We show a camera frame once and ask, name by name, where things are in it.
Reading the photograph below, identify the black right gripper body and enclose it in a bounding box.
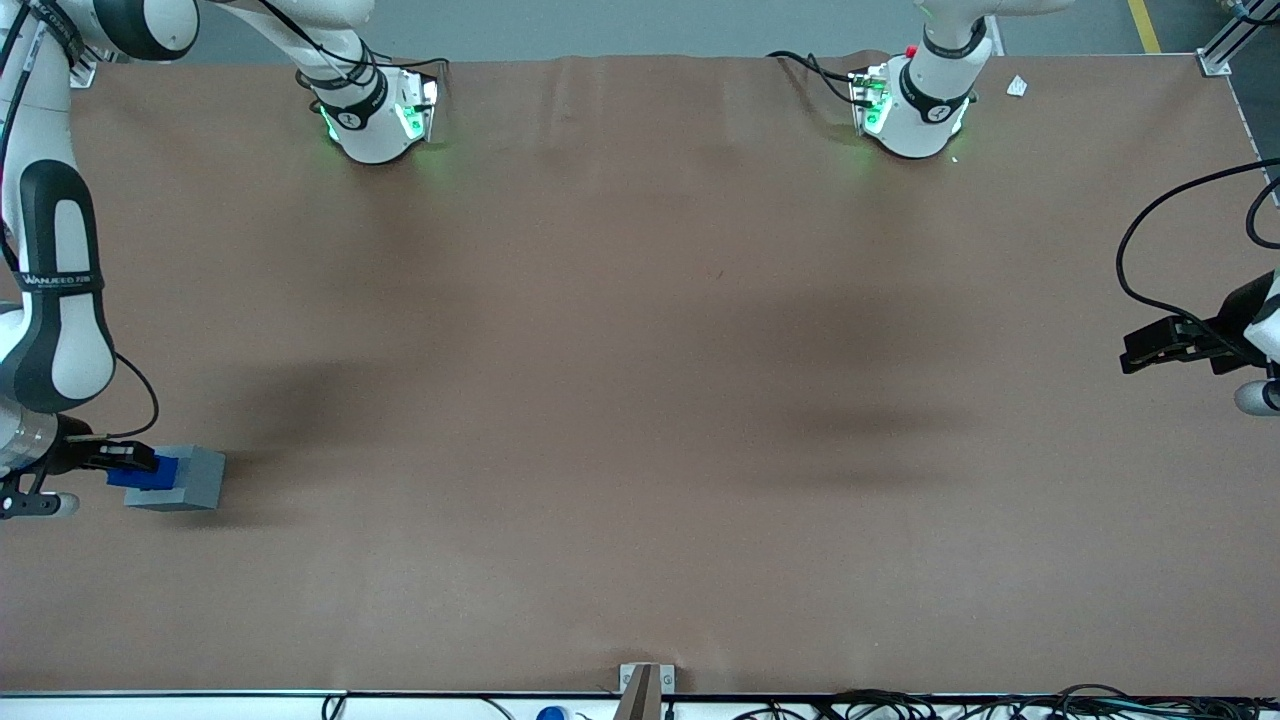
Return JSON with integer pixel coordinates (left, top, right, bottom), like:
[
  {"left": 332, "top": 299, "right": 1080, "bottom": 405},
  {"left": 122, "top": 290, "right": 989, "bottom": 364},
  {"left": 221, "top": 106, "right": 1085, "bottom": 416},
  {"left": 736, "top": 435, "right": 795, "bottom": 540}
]
[{"left": 38, "top": 412, "right": 105, "bottom": 478}]

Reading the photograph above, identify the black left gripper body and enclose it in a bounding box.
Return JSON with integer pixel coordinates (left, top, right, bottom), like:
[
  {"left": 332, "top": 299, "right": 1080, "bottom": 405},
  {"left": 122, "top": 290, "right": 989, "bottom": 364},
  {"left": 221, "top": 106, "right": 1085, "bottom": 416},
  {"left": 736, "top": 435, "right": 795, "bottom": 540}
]
[{"left": 1195, "top": 270, "right": 1277, "bottom": 377}]

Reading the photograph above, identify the blue plastic block part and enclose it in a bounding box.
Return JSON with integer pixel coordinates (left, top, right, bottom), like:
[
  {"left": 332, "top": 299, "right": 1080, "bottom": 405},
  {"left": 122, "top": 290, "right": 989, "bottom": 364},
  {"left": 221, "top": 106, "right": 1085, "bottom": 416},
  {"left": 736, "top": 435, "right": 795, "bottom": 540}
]
[{"left": 106, "top": 455, "right": 182, "bottom": 494}]

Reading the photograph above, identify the gray square base block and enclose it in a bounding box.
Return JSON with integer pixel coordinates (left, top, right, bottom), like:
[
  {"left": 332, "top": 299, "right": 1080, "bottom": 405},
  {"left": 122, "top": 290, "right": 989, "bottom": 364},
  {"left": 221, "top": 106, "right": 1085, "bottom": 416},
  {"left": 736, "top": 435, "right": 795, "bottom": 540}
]
[{"left": 123, "top": 444, "right": 227, "bottom": 513}]

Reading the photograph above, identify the brown table cover sheet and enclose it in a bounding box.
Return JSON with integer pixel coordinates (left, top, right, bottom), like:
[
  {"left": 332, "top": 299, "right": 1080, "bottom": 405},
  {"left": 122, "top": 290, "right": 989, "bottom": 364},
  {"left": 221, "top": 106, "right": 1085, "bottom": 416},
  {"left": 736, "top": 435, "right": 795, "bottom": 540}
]
[{"left": 0, "top": 50, "right": 1280, "bottom": 698}]

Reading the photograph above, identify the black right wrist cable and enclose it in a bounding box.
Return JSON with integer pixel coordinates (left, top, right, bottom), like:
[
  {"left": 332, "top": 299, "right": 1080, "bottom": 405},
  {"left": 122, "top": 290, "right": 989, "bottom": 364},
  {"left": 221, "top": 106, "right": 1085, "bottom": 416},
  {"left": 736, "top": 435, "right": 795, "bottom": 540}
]
[{"left": 68, "top": 350, "right": 161, "bottom": 443}]

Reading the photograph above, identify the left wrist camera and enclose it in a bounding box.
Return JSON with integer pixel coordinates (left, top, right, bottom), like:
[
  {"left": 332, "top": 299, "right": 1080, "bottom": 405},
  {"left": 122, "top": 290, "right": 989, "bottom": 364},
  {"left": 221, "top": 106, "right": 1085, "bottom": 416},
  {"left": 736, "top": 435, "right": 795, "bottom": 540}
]
[{"left": 1231, "top": 378, "right": 1280, "bottom": 418}]

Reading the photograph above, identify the long black left wrist cable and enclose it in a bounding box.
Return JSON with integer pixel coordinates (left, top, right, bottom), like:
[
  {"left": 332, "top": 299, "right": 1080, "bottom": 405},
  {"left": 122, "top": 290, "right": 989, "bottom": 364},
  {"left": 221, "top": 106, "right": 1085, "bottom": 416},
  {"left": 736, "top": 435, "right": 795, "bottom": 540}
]
[{"left": 1114, "top": 157, "right": 1280, "bottom": 346}]

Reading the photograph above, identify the short black cable loop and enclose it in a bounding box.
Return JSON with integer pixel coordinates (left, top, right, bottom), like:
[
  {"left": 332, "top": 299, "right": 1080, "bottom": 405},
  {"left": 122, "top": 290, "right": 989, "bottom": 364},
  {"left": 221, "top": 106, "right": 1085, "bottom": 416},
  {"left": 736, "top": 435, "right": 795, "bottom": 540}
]
[{"left": 1244, "top": 176, "right": 1280, "bottom": 251}]

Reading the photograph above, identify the black cable tangle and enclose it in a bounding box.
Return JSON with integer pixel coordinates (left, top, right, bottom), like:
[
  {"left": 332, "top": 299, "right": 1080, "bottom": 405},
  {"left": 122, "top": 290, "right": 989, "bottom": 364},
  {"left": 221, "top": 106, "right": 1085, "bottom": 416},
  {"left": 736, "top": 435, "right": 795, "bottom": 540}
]
[{"left": 735, "top": 684, "right": 1280, "bottom": 720}]

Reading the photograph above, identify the black left base cable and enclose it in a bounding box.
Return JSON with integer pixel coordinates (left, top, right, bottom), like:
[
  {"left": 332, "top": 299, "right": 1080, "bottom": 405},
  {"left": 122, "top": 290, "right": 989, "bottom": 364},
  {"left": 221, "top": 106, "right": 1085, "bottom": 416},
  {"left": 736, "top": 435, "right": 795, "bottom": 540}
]
[{"left": 766, "top": 49, "right": 863, "bottom": 105}]

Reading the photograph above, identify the black base cable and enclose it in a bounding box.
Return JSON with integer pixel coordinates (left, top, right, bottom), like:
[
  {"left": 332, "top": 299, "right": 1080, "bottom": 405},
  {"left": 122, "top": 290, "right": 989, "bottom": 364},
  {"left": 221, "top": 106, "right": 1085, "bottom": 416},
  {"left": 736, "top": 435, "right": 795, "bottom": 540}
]
[
  {"left": 260, "top": 0, "right": 451, "bottom": 93},
  {"left": 766, "top": 49, "right": 863, "bottom": 105}
]

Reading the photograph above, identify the black right base cable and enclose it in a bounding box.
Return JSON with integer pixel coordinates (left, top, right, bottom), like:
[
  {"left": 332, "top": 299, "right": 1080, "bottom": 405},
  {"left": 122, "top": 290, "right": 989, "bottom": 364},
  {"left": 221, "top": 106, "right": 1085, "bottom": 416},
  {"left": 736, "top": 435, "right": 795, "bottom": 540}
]
[{"left": 260, "top": 0, "right": 451, "bottom": 93}]

